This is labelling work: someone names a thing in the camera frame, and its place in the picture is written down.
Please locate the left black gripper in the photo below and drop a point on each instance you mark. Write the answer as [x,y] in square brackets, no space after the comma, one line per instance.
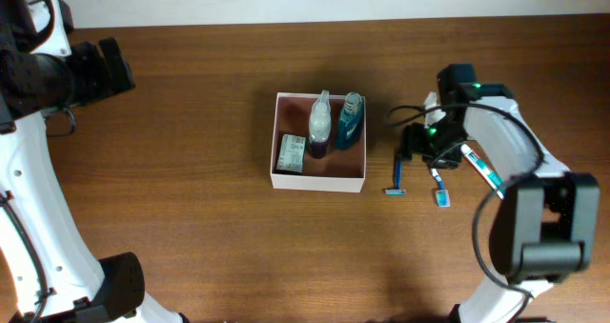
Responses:
[88,57]

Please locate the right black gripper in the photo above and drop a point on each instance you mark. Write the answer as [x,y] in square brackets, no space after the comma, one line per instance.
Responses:
[414,143]

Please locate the blue white toothbrush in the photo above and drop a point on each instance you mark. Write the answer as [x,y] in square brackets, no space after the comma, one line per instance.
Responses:
[442,195]

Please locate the blue disposable razor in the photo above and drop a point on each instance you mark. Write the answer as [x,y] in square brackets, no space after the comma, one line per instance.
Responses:
[396,190]

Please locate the white teal toothpaste tube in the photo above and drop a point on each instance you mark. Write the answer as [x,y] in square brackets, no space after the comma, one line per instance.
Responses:
[483,169]

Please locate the teal mouthwash bottle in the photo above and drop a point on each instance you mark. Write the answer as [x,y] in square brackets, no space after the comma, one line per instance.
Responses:
[349,123]

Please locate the clear purple spray bottle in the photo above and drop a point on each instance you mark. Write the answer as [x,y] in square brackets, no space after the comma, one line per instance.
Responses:
[320,123]

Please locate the green white soap box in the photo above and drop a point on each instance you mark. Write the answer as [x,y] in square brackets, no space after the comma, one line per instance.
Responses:
[291,154]

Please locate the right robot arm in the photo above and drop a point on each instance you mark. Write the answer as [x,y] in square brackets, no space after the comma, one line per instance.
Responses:
[537,224]

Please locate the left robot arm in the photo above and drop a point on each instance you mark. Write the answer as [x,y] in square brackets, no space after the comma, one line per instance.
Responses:
[55,275]

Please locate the white open cardboard box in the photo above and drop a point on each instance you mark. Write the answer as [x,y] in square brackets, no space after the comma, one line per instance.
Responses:
[338,171]

